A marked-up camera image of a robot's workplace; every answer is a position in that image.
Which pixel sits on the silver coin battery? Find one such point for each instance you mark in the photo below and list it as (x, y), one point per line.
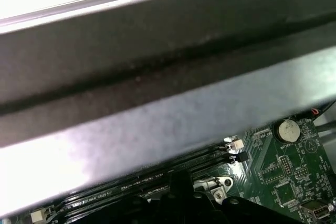
(287, 129)

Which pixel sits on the green motherboard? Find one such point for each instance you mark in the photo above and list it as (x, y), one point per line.
(270, 161)

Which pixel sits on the CPU socket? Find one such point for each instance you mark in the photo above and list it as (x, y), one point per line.
(219, 187)

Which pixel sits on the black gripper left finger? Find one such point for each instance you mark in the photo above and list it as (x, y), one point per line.
(173, 208)

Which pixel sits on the silver USB port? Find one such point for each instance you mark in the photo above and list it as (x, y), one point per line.
(317, 212)

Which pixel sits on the black RAM slot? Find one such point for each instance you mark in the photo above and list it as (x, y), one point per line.
(210, 168)
(183, 163)

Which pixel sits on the black PC case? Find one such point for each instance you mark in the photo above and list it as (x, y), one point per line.
(157, 40)

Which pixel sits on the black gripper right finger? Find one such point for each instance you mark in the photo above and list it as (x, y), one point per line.
(197, 211)

